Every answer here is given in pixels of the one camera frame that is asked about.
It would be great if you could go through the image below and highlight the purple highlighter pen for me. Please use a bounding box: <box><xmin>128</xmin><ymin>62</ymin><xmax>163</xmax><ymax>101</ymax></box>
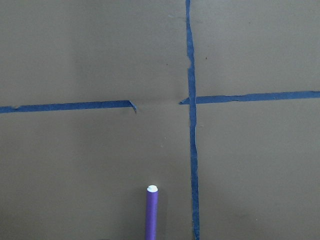
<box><xmin>145</xmin><ymin>185</ymin><xmax>159</xmax><ymax>240</ymax></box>

